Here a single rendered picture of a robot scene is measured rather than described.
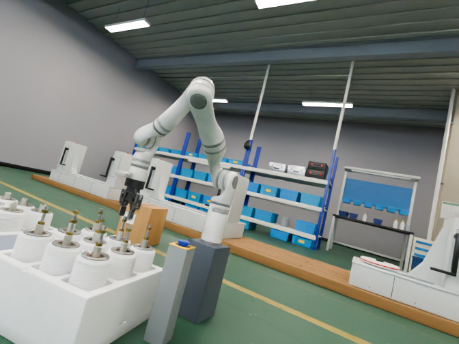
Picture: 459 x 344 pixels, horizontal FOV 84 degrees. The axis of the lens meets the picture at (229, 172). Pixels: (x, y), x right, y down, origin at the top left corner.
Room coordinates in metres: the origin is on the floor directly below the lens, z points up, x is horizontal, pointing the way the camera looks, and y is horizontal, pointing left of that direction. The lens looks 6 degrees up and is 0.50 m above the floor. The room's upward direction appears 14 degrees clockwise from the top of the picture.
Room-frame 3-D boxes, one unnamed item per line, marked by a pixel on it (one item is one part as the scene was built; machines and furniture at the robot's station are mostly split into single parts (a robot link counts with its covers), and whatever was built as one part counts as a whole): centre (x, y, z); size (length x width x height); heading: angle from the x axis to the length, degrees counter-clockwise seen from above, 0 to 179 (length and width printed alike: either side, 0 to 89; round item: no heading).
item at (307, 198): (5.13, -1.76, 0.90); 0.50 x 0.38 x 0.21; 151
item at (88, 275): (0.77, 0.31, 0.16); 0.10 x 0.10 x 0.18
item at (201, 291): (1.15, 0.00, 0.15); 0.14 x 0.14 x 0.30; 61
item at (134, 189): (1.03, 0.35, 0.45); 0.08 x 0.08 x 0.09
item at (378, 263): (2.27, -1.47, 0.30); 0.30 x 0.30 x 0.04
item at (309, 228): (5.14, -1.78, 0.36); 0.50 x 0.38 x 0.21; 151
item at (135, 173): (1.02, 0.37, 0.52); 0.11 x 0.09 x 0.06; 138
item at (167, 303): (0.90, 0.09, 0.16); 0.07 x 0.07 x 0.31; 72
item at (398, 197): (5.29, -3.09, 0.94); 1.40 x 0.70 x 1.89; 61
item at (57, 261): (0.80, 0.42, 0.16); 0.10 x 0.10 x 0.18
